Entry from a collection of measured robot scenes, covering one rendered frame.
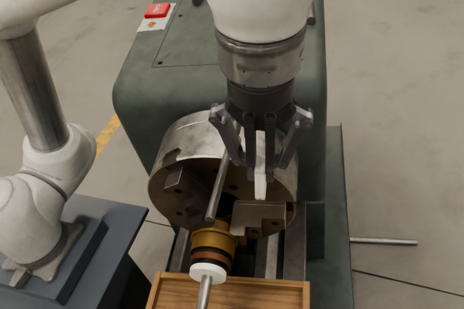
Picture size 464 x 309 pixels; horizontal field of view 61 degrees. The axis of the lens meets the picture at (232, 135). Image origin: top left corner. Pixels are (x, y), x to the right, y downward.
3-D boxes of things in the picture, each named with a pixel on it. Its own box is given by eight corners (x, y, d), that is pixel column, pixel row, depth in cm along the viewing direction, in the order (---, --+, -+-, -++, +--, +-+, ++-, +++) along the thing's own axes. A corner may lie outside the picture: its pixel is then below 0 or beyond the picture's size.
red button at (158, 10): (151, 10, 111) (149, 3, 109) (171, 8, 109) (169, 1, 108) (146, 21, 107) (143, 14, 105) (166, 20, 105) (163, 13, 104)
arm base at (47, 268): (-8, 283, 110) (-20, 274, 106) (39, 216, 124) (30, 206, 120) (43, 298, 104) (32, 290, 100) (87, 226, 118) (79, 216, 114)
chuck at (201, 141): (159, 195, 100) (156, 108, 76) (281, 217, 99) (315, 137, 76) (150, 226, 94) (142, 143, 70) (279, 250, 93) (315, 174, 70)
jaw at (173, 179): (204, 187, 83) (165, 156, 77) (222, 181, 81) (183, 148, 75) (194, 234, 76) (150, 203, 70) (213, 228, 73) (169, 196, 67)
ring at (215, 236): (189, 213, 76) (179, 257, 70) (236, 215, 74) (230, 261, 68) (199, 236, 83) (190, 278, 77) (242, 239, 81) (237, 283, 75)
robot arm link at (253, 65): (307, 47, 34) (302, 98, 39) (307, -4, 40) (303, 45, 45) (206, 44, 35) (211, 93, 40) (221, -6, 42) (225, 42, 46)
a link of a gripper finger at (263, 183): (262, 154, 55) (266, 155, 55) (262, 183, 61) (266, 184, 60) (259, 172, 53) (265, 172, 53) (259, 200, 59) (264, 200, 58)
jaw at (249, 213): (235, 185, 81) (293, 187, 79) (239, 199, 85) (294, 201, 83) (228, 233, 74) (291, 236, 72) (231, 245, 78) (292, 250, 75)
